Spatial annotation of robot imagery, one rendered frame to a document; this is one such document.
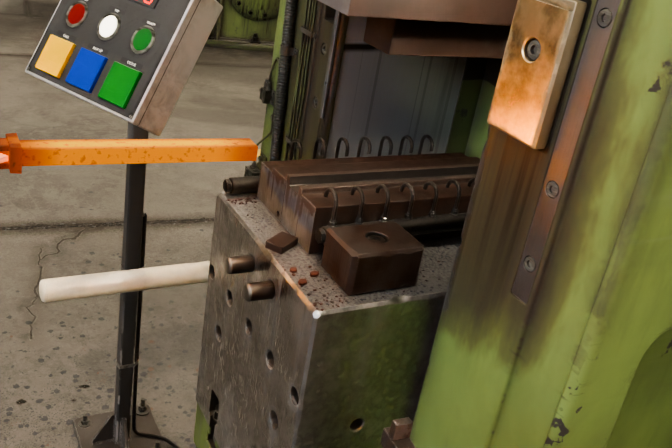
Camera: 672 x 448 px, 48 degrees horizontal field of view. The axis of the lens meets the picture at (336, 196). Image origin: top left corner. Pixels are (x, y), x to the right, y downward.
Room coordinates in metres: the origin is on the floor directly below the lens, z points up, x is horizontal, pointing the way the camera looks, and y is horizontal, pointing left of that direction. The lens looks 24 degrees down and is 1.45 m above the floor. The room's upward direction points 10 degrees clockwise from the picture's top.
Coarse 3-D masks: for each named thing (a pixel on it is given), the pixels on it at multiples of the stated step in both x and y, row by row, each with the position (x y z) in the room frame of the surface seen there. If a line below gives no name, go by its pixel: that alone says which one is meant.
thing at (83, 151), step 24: (0, 144) 0.82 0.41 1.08; (24, 144) 0.84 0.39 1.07; (48, 144) 0.86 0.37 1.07; (72, 144) 0.87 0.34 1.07; (96, 144) 0.89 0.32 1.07; (120, 144) 0.90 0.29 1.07; (144, 144) 0.92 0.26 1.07; (168, 144) 0.94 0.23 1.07; (192, 144) 0.95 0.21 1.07; (216, 144) 0.97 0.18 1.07; (240, 144) 0.99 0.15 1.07; (0, 168) 0.82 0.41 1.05
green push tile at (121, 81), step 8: (120, 64) 1.36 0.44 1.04; (112, 72) 1.35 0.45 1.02; (120, 72) 1.35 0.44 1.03; (128, 72) 1.34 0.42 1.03; (136, 72) 1.33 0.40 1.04; (112, 80) 1.34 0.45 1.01; (120, 80) 1.33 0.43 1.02; (128, 80) 1.33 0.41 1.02; (136, 80) 1.32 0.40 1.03; (104, 88) 1.34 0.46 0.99; (112, 88) 1.33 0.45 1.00; (120, 88) 1.32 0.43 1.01; (128, 88) 1.32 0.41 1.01; (104, 96) 1.33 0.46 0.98; (112, 96) 1.32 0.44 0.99; (120, 96) 1.31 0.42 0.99; (128, 96) 1.31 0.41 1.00; (120, 104) 1.30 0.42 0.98
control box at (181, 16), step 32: (64, 0) 1.52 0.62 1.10; (96, 0) 1.48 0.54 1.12; (128, 0) 1.45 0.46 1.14; (160, 0) 1.41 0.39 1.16; (192, 0) 1.38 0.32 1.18; (64, 32) 1.47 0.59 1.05; (96, 32) 1.44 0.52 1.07; (128, 32) 1.40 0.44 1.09; (160, 32) 1.37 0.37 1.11; (192, 32) 1.39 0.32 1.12; (32, 64) 1.46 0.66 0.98; (128, 64) 1.36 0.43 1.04; (160, 64) 1.33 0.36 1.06; (192, 64) 1.39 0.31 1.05; (96, 96) 1.35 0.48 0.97; (160, 96) 1.33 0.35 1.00; (160, 128) 1.33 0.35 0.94
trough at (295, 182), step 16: (304, 176) 1.08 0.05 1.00; (320, 176) 1.09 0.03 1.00; (336, 176) 1.11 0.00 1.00; (352, 176) 1.12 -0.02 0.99; (368, 176) 1.14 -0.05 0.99; (384, 176) 1.15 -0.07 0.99; (400, 176) 1.17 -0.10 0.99; (416, 176) 1.19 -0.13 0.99; (432, 176) 1.21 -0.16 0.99; (448, 176) 1.22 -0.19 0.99
